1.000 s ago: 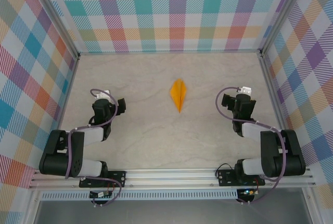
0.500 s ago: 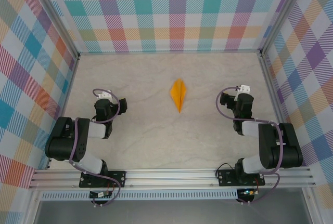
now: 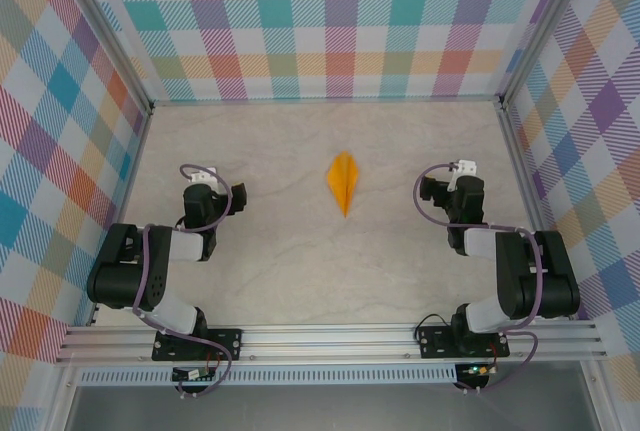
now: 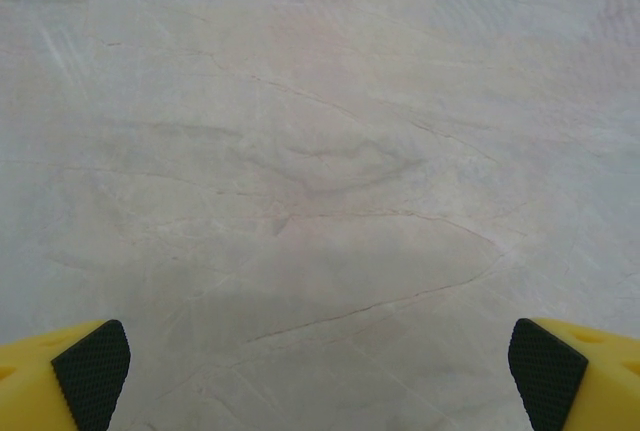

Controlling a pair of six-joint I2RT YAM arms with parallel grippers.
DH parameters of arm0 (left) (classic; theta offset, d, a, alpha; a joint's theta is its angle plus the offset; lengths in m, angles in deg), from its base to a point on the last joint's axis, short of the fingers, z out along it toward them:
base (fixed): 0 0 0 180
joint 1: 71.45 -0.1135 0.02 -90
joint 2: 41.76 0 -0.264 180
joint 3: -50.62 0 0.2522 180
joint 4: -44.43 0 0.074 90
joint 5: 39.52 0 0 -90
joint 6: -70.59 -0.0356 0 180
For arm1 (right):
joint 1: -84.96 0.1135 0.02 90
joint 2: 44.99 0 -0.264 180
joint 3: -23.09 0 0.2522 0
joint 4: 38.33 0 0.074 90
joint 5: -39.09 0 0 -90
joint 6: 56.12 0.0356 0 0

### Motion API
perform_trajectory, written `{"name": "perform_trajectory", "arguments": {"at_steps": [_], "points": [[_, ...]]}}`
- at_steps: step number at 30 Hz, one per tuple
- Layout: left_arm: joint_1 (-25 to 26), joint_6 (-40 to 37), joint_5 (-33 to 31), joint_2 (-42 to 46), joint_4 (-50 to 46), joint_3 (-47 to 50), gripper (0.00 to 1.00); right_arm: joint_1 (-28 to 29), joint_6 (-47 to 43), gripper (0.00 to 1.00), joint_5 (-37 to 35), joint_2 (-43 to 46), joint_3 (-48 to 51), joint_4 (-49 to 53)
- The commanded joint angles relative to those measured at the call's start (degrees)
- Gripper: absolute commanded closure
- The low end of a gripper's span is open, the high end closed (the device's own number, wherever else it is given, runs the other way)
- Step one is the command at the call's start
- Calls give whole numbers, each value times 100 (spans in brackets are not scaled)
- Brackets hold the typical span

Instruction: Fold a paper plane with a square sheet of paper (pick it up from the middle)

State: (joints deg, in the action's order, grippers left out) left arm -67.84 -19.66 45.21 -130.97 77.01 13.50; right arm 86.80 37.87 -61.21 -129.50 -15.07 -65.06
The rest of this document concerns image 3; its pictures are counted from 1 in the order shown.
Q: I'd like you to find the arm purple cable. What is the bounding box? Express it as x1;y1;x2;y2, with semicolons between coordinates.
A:
130;164;236;400
413;163;544;395

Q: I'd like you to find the grey metal sheet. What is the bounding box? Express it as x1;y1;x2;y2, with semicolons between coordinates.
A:
64;384;601;431

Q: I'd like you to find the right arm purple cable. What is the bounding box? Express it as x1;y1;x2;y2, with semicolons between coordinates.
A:
413;163;544;395

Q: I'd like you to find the aluminium frame post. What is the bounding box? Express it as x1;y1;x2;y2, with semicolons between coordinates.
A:
59;0;154;117
499;0;596;112

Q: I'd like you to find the wide slotted aluminium beam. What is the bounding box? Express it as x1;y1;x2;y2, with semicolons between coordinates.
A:
54;323;609;365

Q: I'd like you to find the orange paper sheet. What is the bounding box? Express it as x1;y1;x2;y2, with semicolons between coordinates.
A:
327;150;361;220

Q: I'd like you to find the aluminium frame rail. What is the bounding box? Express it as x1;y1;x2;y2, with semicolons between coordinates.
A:
497;100;574;322
87;103;154;327

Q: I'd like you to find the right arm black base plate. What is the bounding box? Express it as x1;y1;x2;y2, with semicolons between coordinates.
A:
418;324;511;360

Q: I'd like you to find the perforated metal cable tray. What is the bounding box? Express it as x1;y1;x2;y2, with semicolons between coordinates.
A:
77;368;459;386

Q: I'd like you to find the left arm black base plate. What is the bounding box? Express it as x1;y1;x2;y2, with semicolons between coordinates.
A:
152;326;245;362

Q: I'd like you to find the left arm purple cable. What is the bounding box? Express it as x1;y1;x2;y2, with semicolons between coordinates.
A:
130;164;236;400

